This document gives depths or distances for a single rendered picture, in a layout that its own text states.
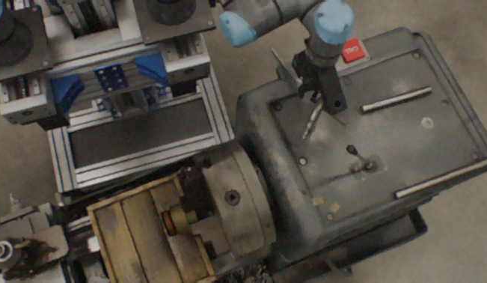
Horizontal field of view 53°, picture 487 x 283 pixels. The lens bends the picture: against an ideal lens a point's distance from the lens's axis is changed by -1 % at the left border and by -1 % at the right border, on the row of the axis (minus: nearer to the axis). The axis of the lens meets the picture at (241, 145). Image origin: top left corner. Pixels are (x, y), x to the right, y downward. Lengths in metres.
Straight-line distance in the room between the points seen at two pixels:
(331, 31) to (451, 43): 2.20
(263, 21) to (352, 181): 0.50
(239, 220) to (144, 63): 0.64
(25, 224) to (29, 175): 1.12
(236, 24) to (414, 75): 0.63
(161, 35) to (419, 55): 0.74
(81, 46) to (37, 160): 1.19
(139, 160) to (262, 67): 0.89
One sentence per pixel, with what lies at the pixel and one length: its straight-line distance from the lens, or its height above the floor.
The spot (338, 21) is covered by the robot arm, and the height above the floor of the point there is 1.66.
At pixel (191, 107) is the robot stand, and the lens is 2.44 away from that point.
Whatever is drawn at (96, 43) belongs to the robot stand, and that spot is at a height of 1.07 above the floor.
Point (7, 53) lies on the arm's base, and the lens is 1.54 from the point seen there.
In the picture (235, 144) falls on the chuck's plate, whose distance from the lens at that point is 1.33.
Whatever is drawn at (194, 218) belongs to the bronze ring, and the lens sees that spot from 1.37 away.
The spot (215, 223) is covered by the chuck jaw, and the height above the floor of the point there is 1.10.
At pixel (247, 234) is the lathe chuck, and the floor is 1.18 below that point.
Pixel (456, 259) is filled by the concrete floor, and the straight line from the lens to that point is 2.73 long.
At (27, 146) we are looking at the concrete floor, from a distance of 2.78.
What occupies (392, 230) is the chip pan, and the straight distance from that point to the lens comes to 2.05.
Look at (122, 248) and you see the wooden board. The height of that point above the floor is 0.89.
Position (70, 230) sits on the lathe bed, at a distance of 1.68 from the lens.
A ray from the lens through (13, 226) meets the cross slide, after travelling 1.63.
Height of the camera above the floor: 2.46
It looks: 72 degrees down
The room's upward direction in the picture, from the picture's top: 7 degrees clockwise
